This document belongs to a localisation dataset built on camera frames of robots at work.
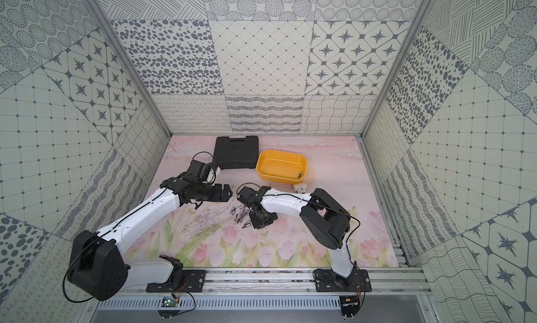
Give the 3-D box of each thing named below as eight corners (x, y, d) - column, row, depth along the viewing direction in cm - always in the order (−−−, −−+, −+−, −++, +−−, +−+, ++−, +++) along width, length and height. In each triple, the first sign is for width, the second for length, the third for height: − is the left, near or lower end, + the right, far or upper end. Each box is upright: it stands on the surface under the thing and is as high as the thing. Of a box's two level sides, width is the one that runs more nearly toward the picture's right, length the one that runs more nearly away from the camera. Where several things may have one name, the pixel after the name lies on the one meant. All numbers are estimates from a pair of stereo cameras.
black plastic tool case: (211, 171, 106) (209, 165, 102) (219, 140, 119) (217, 134, 115) (257, 171, 106) (257, 165, 102) (260, 141, 120) (259, 134, 116)
